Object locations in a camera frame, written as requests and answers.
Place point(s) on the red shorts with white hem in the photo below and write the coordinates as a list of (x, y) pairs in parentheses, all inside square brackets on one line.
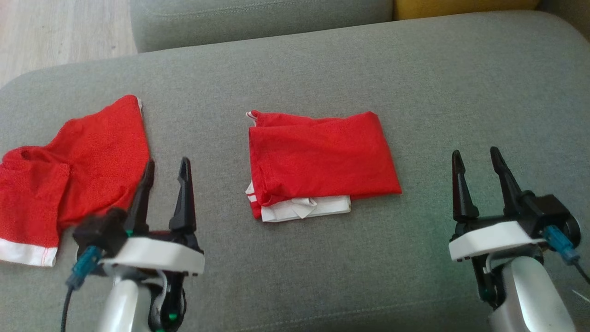
[(97, 152)]

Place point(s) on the red jersey with white trim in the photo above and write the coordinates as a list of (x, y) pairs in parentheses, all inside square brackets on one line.
[(322, 157)]

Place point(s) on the grey sofa seat cushion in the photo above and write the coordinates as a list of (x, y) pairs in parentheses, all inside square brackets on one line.
[(322, 276)]

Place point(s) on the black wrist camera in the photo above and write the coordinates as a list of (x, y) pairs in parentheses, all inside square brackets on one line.
[(99, 233), (548, 212)]

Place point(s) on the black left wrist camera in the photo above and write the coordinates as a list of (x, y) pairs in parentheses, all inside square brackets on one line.
[(99, 233)]

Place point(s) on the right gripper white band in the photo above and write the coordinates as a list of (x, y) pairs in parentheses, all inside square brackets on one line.
[(493, 237)]

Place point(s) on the grey sofa back cushion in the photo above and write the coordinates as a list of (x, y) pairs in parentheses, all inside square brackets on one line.
[(569, 14), (258, 23)]

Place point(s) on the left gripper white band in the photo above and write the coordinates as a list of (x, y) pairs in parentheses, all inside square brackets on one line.
[(152, 256)]

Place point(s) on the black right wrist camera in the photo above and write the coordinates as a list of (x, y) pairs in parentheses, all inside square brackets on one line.
[(548, 212)]

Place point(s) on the yellow cushion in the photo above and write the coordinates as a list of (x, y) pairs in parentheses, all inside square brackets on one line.
[(461, 7)]

